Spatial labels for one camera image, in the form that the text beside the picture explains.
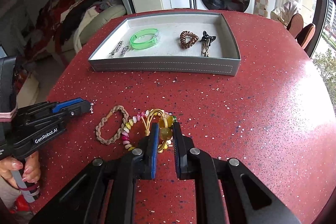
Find green translucent bangle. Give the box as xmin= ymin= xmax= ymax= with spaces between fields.
xmin=130 ymin=28 xmax=161 ymax=52

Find silver star hair clip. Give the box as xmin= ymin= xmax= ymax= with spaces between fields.
xmin=109 ymin=41 xmax=124 ymax=57

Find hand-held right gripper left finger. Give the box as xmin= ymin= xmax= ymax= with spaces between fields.
xmin=29 ymin=123 xmax=160 ymax=224

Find gold disc bracelet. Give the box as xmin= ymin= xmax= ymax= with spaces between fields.
xmin=140 ymin=109 xmax=177 ymax=152

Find pink yellow beaded bracelet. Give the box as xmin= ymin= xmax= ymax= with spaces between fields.
xmin=121 ymin=110 xmax=177 ymax=153

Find beige cloth bag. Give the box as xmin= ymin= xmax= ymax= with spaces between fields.
xmin=270 ymin=0 xmax=299 ymax=28

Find black claw hair clip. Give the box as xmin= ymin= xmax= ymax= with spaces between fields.
xmin=200 ymin=30 xmax=217 ymax=42

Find brown spiral hair tie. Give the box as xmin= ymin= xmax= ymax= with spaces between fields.
xmin=180 ymin=30 xmax=199 ymax=50

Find pale green sofa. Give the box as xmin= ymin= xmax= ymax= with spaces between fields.
xmin=75 ymin=0 xmax=127 ymax=54

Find red blanket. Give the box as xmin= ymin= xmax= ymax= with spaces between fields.
xmin=24 ymin=0 xmax=79 ymax=62

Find pile of clothes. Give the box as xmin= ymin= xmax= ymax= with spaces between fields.
xmin=51 ymin=0 xmax=116 ymax=54

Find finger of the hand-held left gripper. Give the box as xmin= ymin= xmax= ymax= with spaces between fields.
xmin=47 ymin=101 xmax=92 ymax=125
xmin=51 ymin=97 xmax=86 ymax=113

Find person's left hand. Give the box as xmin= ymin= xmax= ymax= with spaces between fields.
xmin=0 ymin=152 xmax=42 ymax=188

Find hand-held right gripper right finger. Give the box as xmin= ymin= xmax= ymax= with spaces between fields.
xmin=172 ymin=122 xmax=302 ymax=224

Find grey jewelry tray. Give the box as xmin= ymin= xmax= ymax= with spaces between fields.
xmin=88 ymin=9 xmax=241 ymax=78

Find beige braided hair tie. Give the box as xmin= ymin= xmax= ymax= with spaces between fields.
xmin=95 ymin=105 xmax=130 ymax=145

